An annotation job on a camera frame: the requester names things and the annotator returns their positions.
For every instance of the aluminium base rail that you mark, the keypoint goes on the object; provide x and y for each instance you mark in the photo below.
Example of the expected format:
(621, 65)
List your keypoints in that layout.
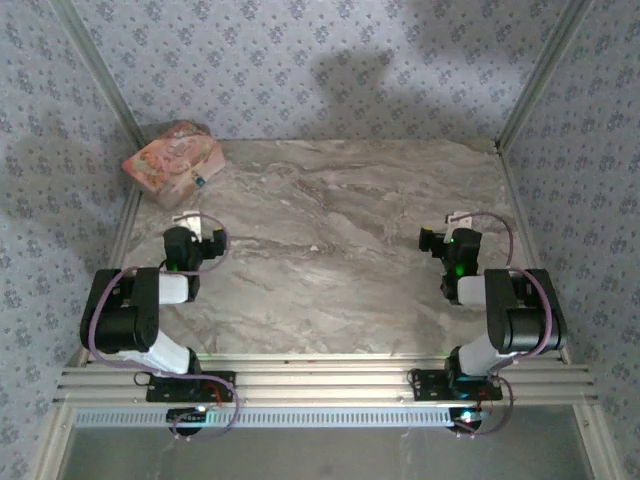
(325, 380)

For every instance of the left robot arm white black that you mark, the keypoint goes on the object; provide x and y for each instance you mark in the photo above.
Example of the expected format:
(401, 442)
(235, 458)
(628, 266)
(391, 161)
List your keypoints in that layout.
(120, 325)

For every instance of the aluminium frame leg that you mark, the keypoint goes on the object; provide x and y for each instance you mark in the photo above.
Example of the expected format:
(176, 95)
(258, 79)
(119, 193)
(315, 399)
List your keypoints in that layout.
(52, 445)
(597, 440)

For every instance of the aluminium upright post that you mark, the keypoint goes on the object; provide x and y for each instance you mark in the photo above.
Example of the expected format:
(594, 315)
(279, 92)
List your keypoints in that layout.
(542, 70)
(100, 70)

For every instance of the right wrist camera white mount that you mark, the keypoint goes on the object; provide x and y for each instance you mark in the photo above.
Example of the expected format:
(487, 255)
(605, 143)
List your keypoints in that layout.
(461, 220)

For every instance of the aluminium side rail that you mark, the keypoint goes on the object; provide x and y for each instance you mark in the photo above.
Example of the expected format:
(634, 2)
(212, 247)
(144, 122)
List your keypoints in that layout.
(524, 225)
(125, 222)

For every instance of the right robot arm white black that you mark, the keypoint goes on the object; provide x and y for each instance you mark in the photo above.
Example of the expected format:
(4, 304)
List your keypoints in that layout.
(530, 325)

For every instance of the controller board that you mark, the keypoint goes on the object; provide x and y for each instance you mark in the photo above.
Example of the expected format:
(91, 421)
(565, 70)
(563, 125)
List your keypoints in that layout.
(185, 415)
(467, 419)

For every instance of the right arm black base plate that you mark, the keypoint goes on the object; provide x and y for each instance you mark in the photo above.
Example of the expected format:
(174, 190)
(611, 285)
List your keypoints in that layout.
(425, 386)

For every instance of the left controller board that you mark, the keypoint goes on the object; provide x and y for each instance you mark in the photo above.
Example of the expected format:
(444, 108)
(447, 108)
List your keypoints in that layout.
(185, 415)

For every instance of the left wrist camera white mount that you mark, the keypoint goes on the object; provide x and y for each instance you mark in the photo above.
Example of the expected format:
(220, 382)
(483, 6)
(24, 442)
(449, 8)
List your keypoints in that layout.
(192, 222)

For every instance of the right controller board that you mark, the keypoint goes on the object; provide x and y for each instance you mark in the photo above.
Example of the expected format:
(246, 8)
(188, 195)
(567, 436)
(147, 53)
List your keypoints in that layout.
(467, 419)

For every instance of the pink snack packet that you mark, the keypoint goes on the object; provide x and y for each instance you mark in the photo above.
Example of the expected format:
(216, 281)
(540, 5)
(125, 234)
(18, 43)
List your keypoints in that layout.
(170, 160)

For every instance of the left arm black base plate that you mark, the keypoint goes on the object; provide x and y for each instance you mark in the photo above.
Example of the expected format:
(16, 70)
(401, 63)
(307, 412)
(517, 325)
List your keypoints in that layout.
(222, 381)

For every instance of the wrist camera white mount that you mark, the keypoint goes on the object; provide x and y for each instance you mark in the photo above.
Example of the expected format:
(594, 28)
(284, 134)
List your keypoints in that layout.
(192, 222)
(461, 220)

